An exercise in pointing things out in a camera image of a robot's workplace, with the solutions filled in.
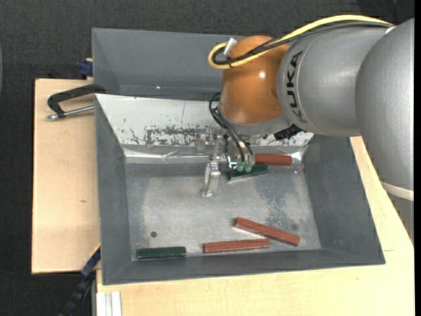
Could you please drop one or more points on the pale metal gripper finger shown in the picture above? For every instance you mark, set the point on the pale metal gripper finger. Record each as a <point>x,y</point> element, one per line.
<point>215,181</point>
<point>206,181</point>

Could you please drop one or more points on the dark green flat block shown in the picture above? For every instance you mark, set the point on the dark green flat block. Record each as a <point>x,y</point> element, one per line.
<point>161,252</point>
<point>250,172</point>

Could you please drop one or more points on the grey metal bin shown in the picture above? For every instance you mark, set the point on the grey metal bin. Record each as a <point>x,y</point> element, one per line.
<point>184,209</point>

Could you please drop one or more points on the red-brown flat block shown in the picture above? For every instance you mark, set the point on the red-brown flat block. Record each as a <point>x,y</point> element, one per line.
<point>267,231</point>
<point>236,245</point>
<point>273,159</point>

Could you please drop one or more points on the pale wood flat board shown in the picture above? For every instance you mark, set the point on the pale wood flat board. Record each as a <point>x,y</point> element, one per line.
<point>65,183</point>

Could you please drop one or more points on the black cylinder on white bracket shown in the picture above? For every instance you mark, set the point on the black cylinder on white bracket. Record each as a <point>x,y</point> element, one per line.
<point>285,133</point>

